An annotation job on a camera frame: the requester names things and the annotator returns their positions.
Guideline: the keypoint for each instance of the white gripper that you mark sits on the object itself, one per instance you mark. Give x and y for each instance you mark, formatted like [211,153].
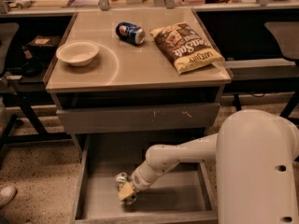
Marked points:
[136,181]

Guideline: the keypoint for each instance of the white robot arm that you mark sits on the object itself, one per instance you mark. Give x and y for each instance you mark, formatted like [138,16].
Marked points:
[254,151]

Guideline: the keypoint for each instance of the open middle drawer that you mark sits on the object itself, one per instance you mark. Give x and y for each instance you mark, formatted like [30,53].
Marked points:
[183,196]

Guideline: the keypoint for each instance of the closed top drawer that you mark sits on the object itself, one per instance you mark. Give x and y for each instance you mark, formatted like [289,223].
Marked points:
[138,118]

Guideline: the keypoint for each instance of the grey drawer cabinet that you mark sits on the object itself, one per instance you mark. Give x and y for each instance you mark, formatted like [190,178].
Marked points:
[125,75]

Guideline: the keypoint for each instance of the blue pepsi can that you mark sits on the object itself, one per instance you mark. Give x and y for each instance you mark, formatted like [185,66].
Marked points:
[130,33]

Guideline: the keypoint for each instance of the white shoe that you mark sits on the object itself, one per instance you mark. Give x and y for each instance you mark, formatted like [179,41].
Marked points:
[7,194]

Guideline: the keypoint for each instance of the white bowl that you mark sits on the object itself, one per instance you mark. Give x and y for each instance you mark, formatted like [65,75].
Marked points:
[77,53]

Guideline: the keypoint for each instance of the dark bottle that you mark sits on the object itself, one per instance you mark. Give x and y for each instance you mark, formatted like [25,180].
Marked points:
[32,66]

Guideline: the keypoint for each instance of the brown chips bag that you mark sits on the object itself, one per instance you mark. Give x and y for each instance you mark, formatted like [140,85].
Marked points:
[184,48]

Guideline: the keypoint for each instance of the black box on shelf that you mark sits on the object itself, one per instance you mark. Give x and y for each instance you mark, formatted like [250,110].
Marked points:
[44,47]

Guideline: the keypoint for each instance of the grey chair left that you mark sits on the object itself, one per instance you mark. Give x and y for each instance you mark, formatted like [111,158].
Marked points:
[7,33]

